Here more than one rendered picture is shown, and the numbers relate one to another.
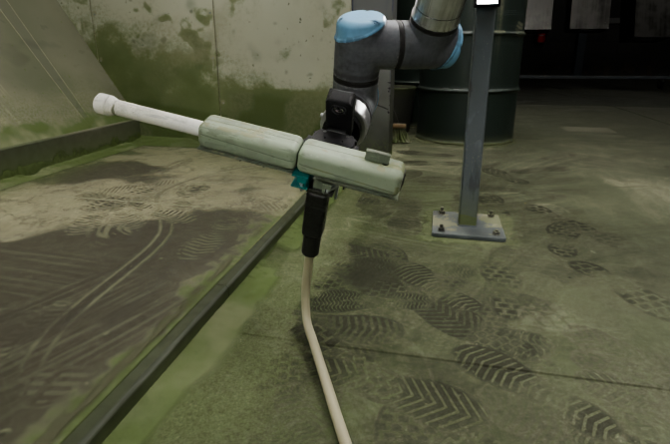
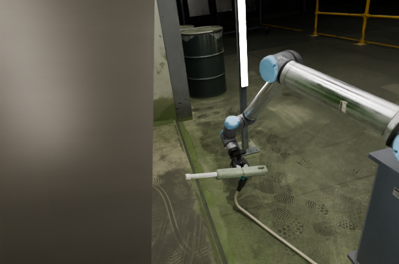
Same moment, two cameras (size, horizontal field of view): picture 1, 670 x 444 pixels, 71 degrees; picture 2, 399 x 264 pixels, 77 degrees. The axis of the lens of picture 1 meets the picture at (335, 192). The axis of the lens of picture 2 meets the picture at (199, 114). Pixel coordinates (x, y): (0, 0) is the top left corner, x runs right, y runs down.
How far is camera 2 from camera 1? 108 cm
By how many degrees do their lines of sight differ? 23
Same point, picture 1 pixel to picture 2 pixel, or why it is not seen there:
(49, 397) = (205, 256)
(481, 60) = (244, 101)
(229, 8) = not seen: hidden behind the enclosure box
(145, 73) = not seen: hidden behind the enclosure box
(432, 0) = (253, 115)
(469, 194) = (245, 139)
